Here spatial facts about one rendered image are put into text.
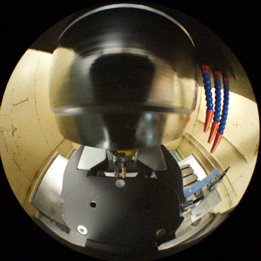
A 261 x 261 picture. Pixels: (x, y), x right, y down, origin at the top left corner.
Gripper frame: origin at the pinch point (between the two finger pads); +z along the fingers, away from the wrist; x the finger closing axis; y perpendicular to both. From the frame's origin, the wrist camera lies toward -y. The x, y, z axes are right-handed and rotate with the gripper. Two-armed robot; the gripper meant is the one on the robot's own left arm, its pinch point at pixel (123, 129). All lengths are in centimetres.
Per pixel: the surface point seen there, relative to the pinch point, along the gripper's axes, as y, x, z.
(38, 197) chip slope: 63, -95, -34
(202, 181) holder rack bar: 24.0, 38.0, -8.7
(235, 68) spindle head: -15.4, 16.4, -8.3
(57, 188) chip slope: 72, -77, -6
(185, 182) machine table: 57, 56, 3
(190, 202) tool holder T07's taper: 18.6, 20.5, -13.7
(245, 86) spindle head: -15.4, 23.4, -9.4
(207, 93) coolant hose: -8.4, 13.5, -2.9
